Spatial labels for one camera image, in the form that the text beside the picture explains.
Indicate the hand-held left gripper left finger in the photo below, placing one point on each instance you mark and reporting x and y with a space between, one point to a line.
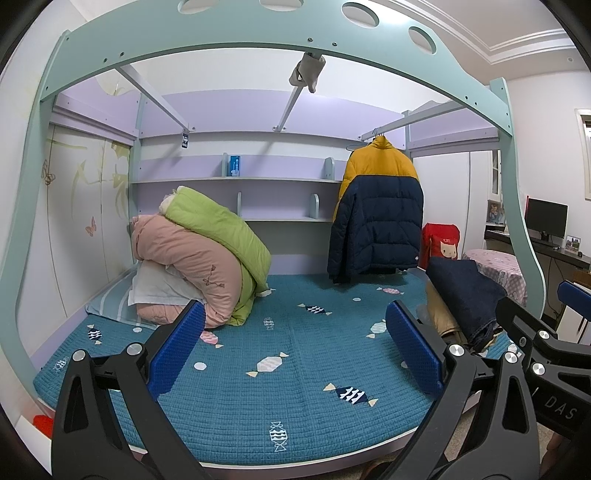
178 350

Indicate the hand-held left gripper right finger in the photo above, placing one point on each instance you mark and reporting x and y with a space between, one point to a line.
415 346

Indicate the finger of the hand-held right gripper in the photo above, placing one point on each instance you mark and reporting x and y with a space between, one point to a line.
575 297
526 327

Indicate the dark blue jeans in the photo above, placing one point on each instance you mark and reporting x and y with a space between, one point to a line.
466 290

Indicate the khaki pants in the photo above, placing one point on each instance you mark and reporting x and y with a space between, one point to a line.
443 318

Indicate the dark desk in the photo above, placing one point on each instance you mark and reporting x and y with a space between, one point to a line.
577 258

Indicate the pink checked tablecloth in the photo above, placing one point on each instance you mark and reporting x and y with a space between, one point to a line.
498 270

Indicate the white pillow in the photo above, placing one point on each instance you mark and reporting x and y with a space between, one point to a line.
157 284

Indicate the light blue striped pillow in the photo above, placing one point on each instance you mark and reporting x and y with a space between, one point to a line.
111 302

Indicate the black computer monitor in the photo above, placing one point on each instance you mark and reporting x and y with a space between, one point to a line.
547 219

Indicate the red cartoon bag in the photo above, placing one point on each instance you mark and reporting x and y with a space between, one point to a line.
443 244

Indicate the framed picture with figures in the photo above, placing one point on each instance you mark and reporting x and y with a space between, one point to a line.
496 212

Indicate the teal printed bed blanket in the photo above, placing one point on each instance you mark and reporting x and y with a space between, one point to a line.
300 369

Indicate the green quilt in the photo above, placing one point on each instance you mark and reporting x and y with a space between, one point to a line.
217 226

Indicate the navy and yellow puffer jacket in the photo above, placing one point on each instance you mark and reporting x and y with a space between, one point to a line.
374 221

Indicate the window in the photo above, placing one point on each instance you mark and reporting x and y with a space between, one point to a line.
584 157

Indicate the small red thing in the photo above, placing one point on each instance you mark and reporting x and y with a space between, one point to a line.
44 424

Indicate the white wardrobe with plant print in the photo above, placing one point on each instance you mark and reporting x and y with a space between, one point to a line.
74 230

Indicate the plain white wardrobe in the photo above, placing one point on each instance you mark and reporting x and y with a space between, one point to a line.
443 184

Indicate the small blue box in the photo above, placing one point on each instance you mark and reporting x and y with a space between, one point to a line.
235 167

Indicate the dark hanging tag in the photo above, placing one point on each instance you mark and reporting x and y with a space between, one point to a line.
185 141

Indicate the small photo frame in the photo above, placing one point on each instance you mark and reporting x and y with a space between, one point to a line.
573 243

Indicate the lilac wall shelves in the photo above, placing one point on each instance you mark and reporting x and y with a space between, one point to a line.
231 181

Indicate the grey cloth on rail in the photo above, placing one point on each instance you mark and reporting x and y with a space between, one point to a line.
307 71

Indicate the mint green bunk bed frame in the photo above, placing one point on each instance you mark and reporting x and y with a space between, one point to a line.
231 37

